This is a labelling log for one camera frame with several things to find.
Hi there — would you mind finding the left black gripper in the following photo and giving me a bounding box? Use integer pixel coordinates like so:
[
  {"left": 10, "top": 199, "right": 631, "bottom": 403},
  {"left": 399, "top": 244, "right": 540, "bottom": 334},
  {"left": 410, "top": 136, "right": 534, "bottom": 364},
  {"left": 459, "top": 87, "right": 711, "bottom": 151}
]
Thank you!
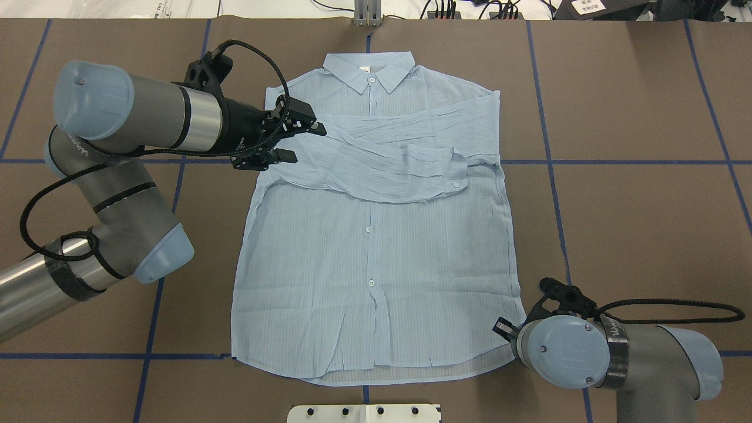
[{"left": 230, "top": 95, "right": 327, "bottom": 171}]

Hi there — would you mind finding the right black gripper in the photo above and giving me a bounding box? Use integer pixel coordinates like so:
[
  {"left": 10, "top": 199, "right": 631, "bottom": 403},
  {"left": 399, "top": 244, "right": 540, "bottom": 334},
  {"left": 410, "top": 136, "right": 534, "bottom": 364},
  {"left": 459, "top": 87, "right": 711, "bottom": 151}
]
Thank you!
[{"left": 492, "top": 277, "right": 598, "bottom": 343}]

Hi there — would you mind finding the light blue button shirt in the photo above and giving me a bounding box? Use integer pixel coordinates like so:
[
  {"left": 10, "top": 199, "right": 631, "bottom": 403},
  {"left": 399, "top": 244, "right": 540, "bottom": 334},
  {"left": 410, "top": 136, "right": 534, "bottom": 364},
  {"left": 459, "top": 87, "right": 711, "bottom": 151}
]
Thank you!
[{"left": 230, "top": 52, "right": 526, "bottom": 386}]

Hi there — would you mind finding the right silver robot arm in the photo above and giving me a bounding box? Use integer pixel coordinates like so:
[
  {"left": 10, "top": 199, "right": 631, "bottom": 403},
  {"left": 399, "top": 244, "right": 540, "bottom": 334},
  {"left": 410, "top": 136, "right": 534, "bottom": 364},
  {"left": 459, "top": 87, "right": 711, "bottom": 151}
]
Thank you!
[{"left": 492, "top": 277, "right": 744, "bottom": 422}]

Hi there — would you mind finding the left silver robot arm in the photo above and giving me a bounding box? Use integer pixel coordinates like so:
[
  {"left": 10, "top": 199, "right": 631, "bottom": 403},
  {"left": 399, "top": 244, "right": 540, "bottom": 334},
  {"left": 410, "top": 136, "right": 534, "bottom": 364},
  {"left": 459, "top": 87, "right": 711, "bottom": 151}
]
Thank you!
[{"left": 1, "top": 54, "right": 327, "bottom": 342}]

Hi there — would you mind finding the black usb hub upper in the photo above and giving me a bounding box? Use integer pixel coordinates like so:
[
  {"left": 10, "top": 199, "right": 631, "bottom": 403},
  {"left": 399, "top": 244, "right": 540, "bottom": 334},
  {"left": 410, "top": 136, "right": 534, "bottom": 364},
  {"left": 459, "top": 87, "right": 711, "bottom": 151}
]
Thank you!
[{"left": 421, "top": 1, "right": 461, "bottom": 21}]

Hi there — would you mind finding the black usb hub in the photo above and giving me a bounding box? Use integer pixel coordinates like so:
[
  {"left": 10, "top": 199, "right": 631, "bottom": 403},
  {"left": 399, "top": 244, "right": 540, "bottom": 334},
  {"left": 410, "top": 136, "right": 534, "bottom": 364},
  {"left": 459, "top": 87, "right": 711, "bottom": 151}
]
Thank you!
[
  {"left": 421, "top": 1, "right": 461, "bottom": 21},
  {"left": 478, "top": 1, "right": 523, "bottom": 21}
]

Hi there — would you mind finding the black usb hub lower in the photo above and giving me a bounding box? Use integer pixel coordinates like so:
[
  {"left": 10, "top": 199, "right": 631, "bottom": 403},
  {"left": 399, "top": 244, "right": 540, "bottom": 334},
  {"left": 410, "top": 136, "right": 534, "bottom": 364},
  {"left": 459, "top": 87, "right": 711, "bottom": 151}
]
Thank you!
[{"left": 478, "top": 1, "right": 523, "bottom": 21}]

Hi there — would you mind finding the black labelled box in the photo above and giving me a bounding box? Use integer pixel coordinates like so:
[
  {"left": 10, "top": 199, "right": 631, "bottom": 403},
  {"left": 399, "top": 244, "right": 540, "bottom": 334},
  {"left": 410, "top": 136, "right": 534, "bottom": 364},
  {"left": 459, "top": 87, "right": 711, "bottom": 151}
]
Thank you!
[{"left": 553, "top": 1, "right": 658, "bottom": 22}]

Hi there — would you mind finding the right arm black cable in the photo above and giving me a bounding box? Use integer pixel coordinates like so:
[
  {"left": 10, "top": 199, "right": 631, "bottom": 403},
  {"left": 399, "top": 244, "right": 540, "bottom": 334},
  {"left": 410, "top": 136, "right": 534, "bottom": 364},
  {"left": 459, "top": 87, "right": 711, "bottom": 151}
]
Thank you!
[{"left": 590, "top": 300, "right": 746, "bottom": 325}]

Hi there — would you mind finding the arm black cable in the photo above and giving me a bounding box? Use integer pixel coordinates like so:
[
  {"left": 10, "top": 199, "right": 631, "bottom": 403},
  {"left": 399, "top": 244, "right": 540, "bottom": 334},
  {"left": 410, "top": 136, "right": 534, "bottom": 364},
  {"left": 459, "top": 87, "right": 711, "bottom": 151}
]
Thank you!
[
  {"left": 590, "top": 300, "right": 746, "bottom": 325},
  {"left": 19, "top": 40, "right": 291, "bottom": 262}
]

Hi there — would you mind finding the aluminium frame post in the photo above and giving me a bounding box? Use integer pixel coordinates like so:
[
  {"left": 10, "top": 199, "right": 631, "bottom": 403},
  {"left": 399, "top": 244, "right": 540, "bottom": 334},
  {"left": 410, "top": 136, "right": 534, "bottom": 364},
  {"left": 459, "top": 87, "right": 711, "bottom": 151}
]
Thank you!
[{"left": 354, "top": 0, "right": 383, "bottom": 27}]

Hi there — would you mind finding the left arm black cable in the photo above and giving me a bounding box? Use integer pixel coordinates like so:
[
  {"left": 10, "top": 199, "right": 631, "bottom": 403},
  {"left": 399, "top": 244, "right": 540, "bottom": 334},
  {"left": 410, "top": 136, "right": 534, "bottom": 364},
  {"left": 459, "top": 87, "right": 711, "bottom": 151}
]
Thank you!
[{"left": 19, "top": 40, "right": 291, "bottom": 262}]

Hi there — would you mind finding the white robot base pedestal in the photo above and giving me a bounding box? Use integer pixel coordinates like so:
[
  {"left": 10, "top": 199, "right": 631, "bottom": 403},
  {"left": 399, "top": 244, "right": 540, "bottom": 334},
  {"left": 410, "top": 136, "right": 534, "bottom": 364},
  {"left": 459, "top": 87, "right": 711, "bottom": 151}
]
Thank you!
[{"left": 287, "top": 404, "right": 442, "bottom": 422}]

